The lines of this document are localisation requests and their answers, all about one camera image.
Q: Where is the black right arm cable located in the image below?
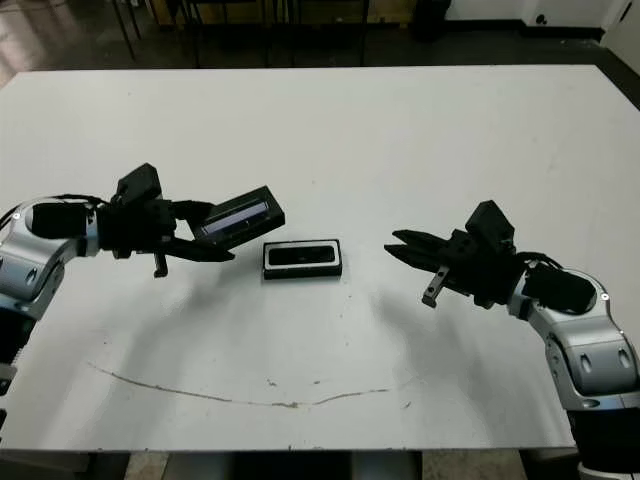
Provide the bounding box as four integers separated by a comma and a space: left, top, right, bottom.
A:
514, 249, 569, 274

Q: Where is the black trash bin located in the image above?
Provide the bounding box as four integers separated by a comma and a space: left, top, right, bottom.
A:
410, 0, 454, 42

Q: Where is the black metal desk frame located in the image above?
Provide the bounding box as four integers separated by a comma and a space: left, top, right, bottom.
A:
182, 0, 374, 69

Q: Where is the white cabinet panel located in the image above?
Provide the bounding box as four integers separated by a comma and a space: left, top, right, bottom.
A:
601, 0, 640, 51

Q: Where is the black box base white insert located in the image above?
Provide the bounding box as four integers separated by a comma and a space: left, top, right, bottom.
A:
262, 238, 345, 282

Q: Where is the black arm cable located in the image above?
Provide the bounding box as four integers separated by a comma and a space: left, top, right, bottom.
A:
514, 249, 569, 274
0, 192, 119, 226

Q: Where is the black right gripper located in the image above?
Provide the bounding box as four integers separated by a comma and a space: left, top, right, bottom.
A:
382, 228, 527, 311

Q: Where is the black phone-like camera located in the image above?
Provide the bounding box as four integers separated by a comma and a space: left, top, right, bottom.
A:
269, 244, 335, 265

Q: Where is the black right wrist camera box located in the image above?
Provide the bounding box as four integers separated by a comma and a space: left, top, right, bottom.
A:
464, 200, 516, 247

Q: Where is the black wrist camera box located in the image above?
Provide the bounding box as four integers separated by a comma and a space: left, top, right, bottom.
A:
464, 200, 516, 247
115, 162, 164, 207

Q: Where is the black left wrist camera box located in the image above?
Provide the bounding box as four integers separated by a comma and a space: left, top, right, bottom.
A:
115, 162, 164, 207

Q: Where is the black slanted metal leg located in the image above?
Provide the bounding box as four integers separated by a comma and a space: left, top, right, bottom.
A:
113, 0, 139, 61

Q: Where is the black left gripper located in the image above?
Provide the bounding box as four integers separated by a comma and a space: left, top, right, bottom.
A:
97, 197, 237, 279

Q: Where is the black box lid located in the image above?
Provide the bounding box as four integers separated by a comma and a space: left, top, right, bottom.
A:
199, 185, 287, 251

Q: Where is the grey robot lower body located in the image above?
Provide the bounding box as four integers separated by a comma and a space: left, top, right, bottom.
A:
124, 451, 424, 480

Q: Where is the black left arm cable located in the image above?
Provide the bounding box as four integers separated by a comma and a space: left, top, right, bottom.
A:
0, 192, 119, 226

